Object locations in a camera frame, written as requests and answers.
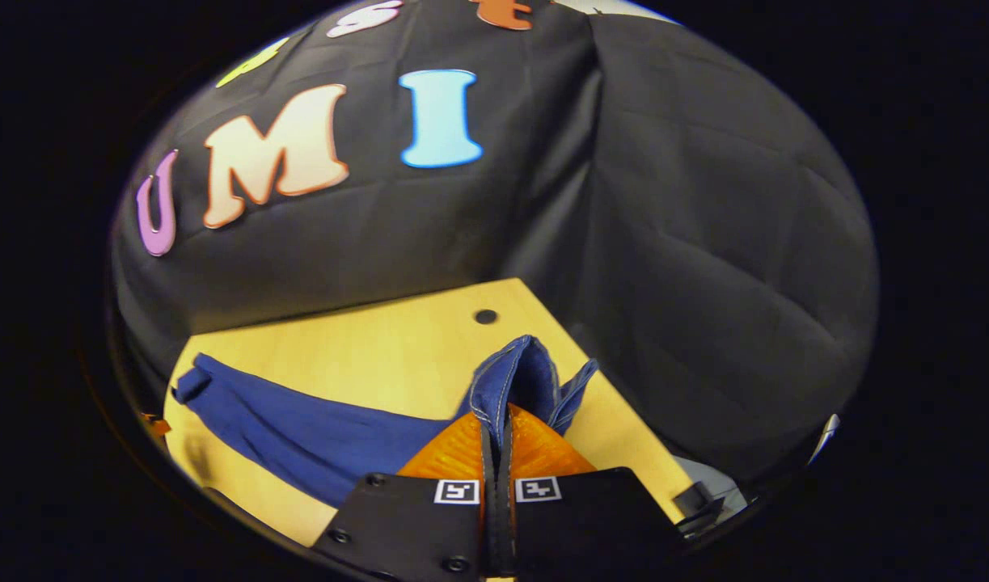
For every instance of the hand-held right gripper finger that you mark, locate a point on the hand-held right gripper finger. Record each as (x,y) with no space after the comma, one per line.
(488,533)
(508,537)

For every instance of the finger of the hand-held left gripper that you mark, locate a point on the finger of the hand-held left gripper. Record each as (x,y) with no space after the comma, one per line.
(156,425)

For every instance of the blue denim jeans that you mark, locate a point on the blue denim jeans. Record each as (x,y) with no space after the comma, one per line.
(316,436)

